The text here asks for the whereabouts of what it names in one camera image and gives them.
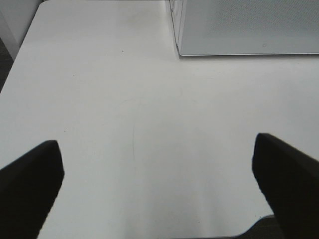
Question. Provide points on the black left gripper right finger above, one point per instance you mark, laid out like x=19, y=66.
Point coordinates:
x=289, y=180

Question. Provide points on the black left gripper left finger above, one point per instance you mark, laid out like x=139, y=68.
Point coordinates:
x=28, y=189

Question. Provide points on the white microwave door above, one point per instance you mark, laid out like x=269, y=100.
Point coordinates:
x=249, y=25

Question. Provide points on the white microwave oven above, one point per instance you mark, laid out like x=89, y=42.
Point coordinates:
x=249, y=27

